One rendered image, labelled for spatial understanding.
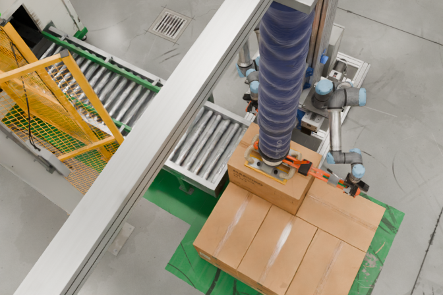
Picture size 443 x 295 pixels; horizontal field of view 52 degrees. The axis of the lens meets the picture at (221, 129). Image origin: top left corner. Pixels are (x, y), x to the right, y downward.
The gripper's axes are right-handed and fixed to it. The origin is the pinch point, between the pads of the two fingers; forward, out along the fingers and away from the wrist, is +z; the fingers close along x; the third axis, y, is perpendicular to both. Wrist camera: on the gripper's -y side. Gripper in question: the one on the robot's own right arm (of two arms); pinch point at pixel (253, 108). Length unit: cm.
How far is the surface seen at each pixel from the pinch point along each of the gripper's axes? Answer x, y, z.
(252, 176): -45, 22, 13
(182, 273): -124, -8, 108
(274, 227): -63, 50, 53
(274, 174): -37, 36, 11
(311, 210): -36, 70, 54
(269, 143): -37, 31, -38
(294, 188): -40, 53, 13
